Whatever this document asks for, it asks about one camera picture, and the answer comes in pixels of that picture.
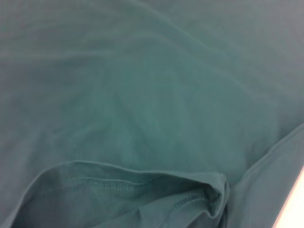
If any teal blue shirt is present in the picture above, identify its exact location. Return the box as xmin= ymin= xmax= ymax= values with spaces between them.
xmin=0 ymin=0 xmax=304 ymax=228

